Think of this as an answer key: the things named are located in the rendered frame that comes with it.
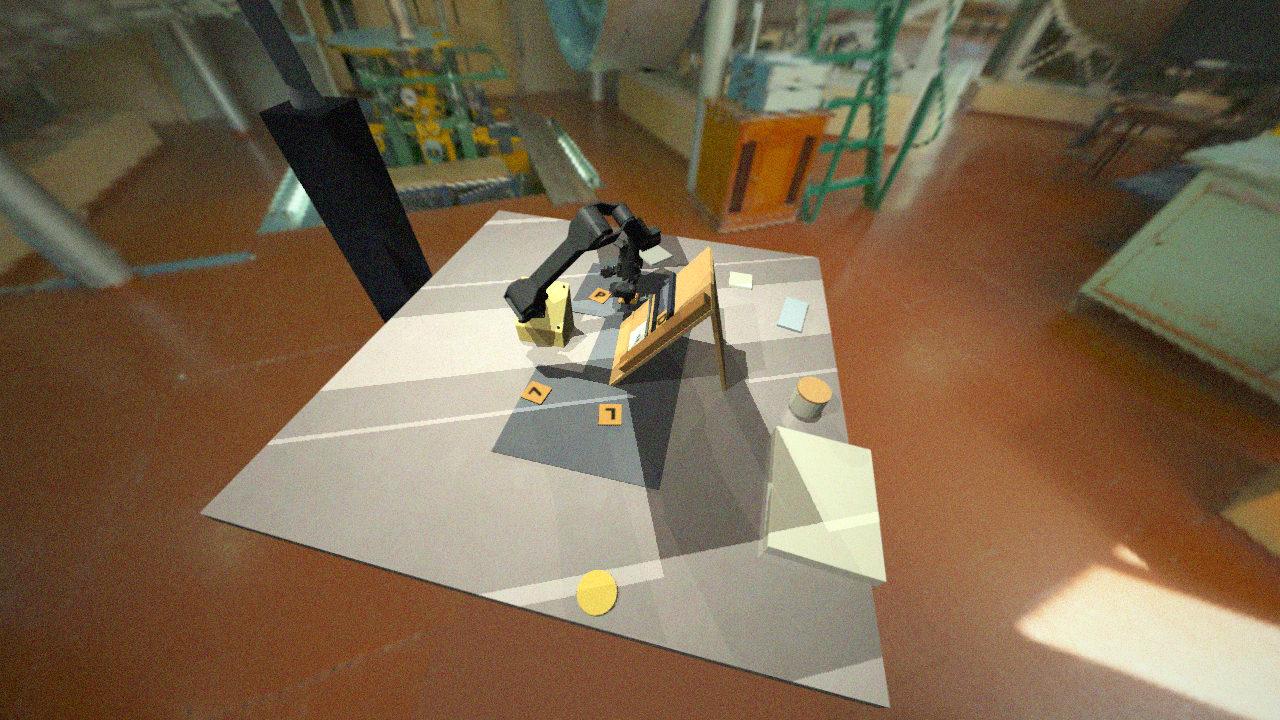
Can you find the yellow round disc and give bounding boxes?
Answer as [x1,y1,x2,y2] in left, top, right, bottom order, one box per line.
[577,570,617,618]

